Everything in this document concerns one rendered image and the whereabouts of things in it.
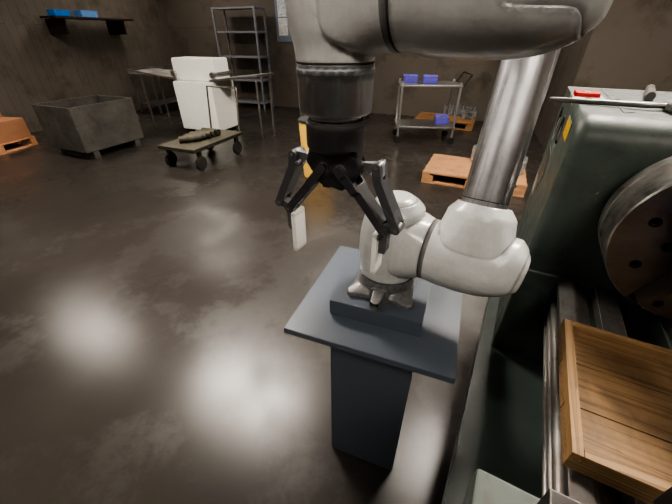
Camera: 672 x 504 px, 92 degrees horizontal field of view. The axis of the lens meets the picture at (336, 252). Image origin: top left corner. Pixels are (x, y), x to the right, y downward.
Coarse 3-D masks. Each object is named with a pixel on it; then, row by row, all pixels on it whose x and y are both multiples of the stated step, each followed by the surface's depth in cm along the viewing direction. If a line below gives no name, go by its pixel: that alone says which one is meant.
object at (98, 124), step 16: (96, 96) 489; (112, 96) 478; (48, 112) 416; (64, 112) 404; (80, 112) 412; (96, 112) 428; (112, 112) 447; (128, 112) 467; (48, 128) 433; (64, 128) 420; (80, 128) 415; (96, 128) 433; (112, 128) 451; (128, 128) 472; (64, 144) 437; (80, 144) 424; (96, 144) 437; (112, 144) 456; (128, 144) 495
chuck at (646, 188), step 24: (624, 192) 66; (648, 192) 58; (624, 216) 61; (648, 216) 59; (600, 240) 71; (624, 240) 63; (648, 240) 61; (624, 264) 65; (648, 264) 63; (624, 288) 67
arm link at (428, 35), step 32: (416, 0) 26; (448, 0) 25; (480, 0) 24; (512, 0) 24; (544, 0) 23; (576, 0) 23; (608, 0) 24; (416, 32) 28; (448, 32) 27; (480, 32) 26; (512, 32) 25; (544, 32) 25; (576, 32) 25
